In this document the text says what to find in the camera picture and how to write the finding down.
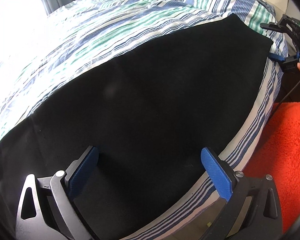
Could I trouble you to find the black pants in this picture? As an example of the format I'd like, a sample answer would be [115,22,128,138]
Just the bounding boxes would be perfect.
[0,15,273,239]

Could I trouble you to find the black cable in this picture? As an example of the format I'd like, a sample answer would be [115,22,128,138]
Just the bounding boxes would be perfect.
[271,62,300,117]

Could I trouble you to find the striped blue green bedsheet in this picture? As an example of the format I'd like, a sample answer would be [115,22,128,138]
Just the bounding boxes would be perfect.
[0,0,289,240]

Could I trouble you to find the red fuzzy garment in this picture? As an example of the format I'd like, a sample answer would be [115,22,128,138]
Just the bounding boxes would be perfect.
[244,102,300,231]

